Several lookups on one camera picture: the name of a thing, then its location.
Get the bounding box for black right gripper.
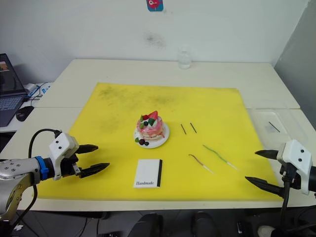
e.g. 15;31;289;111
244;149;301;197

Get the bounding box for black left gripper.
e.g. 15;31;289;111
58;144;111;179

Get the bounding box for green twisted candle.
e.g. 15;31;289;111
202;144;239;171

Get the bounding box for white black matchbox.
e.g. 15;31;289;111
133;158;163;189

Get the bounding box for brown twisted candle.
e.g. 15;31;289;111
188;154;214;174

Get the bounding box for pink fruit-topped toy cake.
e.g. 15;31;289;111
134;110;165;146

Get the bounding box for yellow table mat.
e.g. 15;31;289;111
37;82;283;202

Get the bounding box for clear plastic tray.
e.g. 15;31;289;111
246;108;310;150

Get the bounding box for white shoe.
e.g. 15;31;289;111
257;225;275;237

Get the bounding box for white round plate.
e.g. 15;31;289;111
133;122;170;149

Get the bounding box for black computer mouse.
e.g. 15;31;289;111
15;106;35;122

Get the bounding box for blue white card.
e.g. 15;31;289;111
40;82;53;95

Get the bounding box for white adapter box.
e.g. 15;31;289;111
24;83;38;97

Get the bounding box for dark laptop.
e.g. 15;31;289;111
0;53;29;127

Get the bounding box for grey partition panel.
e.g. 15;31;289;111
273;4;316;125

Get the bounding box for clear glass of water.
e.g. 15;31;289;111
178;47;192;70

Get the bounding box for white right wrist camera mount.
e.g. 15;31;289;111
276;139;313;196

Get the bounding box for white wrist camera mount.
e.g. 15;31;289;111
48;132;80;181
276;139;313;196

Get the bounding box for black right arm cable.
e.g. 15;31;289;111
280;170;292;237

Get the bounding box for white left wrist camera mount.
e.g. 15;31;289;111
48;132;80;181

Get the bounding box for blue red wall sticker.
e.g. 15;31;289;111
147;0;165;12

